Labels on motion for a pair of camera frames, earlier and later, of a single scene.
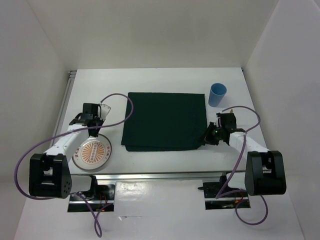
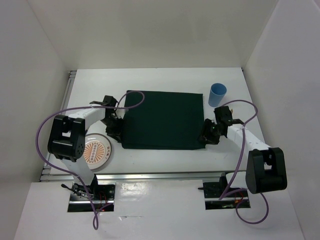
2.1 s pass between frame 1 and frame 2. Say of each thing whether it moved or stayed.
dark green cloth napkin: stayed
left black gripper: moved
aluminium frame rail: stayed
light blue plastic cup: stayed
